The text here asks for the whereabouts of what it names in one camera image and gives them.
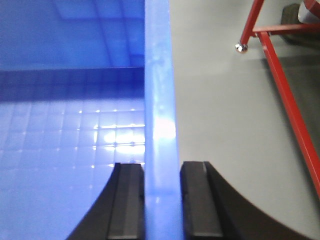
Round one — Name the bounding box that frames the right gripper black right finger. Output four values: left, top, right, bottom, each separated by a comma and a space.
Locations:
180, 161, 307, 240

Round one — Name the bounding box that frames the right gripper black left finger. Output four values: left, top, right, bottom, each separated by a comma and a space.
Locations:
67, 163, 145, 240

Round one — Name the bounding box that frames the large blue plastic bin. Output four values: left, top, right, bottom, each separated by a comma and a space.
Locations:
0, 0, 184, 240

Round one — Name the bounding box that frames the red metal frame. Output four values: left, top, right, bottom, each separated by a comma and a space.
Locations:
235, 0, 320, 195

